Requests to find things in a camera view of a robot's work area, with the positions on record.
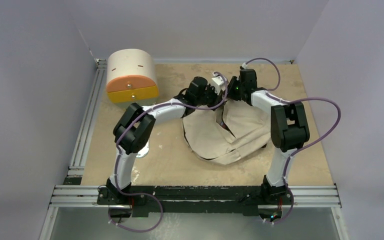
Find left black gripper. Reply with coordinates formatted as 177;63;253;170
195;84;225;112

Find beige canvas student backpack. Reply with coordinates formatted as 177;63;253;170
182;100;271;166

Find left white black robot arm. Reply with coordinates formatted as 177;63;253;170
106;72;228;205

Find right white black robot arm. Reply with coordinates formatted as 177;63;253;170
227;67;310;204

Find blister pack with blue scissors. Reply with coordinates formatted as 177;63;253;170
136;142;150;159

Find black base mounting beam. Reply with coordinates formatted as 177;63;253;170
96;185;293;218

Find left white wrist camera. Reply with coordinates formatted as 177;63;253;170
209;72;228;95

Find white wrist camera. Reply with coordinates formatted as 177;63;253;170
209;72;228;95
240;62;248;70

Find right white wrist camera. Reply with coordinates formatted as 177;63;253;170
240;62;248;70

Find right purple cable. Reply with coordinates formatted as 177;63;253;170
241;57;342;226

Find aluminium frame rails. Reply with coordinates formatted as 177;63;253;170
40;60;349;240

